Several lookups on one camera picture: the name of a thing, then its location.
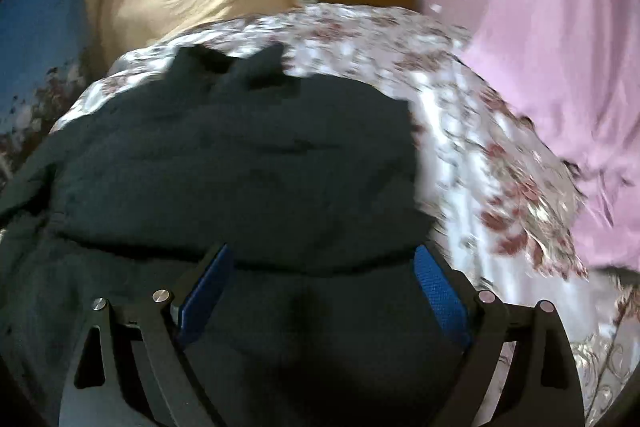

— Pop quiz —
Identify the black padded jacket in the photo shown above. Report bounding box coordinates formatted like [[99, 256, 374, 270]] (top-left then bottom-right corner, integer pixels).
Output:
[[1, 44, 461, 426]]

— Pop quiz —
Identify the floral satin bedspread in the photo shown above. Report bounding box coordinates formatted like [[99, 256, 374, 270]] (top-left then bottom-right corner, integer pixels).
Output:
[[64, 3, 639, 426]]

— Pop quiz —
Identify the blue fabric wardrobe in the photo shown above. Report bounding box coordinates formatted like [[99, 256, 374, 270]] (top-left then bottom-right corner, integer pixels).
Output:
[[1, 0, 101, 183]]

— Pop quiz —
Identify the pink curtain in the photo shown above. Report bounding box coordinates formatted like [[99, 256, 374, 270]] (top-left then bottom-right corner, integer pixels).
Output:
[[463, 0, 639, 270]]

